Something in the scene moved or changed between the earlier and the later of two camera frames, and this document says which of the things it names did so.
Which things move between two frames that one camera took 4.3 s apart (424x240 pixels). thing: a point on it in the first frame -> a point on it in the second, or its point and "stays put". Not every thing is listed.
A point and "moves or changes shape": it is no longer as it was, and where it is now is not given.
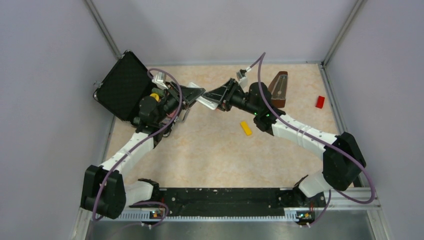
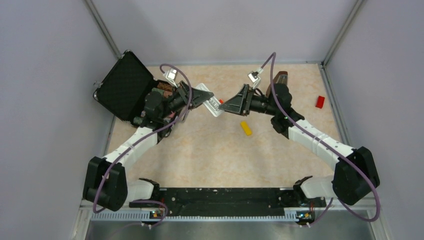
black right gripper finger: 223,93 -> 239,103
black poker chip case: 121,90 stays put
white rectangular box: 204,100 moves or changes shape
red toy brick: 320,102 stays put
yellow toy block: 247,130 stays put
